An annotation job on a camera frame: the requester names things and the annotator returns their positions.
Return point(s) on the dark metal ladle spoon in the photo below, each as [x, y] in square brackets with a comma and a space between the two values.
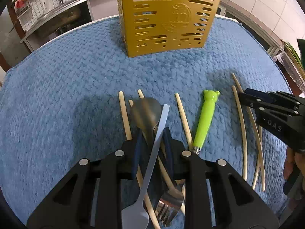
[146, 113]

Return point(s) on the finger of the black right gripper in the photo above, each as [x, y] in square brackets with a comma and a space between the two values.
[277, 98]
[267, 107]

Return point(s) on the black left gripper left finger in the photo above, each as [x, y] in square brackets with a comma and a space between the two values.
[89, 195]

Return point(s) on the grey metal spoon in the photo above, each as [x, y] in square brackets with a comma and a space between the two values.
[161, 126]

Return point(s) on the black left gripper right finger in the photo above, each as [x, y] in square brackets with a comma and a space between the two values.
[216, 195]

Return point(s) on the bamboo chopstick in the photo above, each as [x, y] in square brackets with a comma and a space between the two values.
[166, 177]
[184, 121]
[255, 130]
[243, 135]
[124, 115]
[255, 179]
[135, 215]

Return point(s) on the blue textured cloth mat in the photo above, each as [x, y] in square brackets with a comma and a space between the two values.
[60, 104]

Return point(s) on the yellow perforated utensil holder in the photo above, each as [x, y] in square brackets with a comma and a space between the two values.
[151, 26]

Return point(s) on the silver metal fork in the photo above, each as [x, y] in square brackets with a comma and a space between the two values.
[170, 203]

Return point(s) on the person's right hand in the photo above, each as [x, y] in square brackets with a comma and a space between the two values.
[293, 158]

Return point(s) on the green bear-handle fork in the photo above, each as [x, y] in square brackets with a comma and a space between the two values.
[206, 117]

